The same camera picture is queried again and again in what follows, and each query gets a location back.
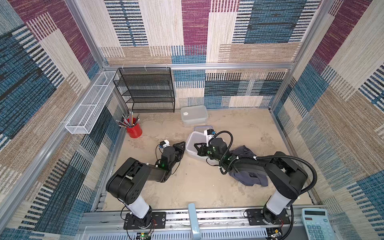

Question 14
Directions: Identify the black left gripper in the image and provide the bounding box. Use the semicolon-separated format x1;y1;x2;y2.
169;141;187;173

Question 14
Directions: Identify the large clear plastic lunch box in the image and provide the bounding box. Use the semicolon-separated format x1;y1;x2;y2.
185;131;220;166

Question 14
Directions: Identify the dark blue cloth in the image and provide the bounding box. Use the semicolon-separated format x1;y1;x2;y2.
229;146;269;187

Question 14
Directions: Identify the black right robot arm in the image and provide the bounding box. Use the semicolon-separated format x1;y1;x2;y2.
194;138;308;225

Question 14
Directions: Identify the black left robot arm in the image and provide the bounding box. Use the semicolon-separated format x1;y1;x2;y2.
106;141;186;220

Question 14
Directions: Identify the small blue-rimmed lunch box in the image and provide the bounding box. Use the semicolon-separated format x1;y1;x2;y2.
194;126;214;133

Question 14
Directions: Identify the lidded green-tinted lunch box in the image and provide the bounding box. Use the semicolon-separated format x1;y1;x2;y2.
181;105;209;126

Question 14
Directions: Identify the red pen cup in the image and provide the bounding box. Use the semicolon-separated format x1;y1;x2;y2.
126;118;143;139

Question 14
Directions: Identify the black mesh shelf rack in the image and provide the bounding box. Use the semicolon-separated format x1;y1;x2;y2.
114;67;176;113

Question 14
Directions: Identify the light blue calculator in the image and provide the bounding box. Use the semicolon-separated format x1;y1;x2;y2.
302;208;337;240

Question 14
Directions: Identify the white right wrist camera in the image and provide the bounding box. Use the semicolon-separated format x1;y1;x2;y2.
204;129;216;145

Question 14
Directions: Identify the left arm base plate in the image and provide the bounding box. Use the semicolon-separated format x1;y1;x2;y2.
124;211;167;230

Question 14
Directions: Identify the light blue rail clamp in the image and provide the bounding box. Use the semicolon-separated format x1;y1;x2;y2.
188;203;201;240

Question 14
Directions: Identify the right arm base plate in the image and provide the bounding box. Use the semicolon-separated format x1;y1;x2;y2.
243;209;291;226

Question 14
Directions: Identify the white mesh wall basket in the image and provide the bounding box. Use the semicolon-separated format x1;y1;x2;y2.
65;72;116;135

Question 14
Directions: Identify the aluminium front rail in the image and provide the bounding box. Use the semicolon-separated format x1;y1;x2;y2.
74;205;328;240

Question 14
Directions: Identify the black corrugated cable conduit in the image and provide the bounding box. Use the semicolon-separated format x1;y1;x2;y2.
213;130;318;240

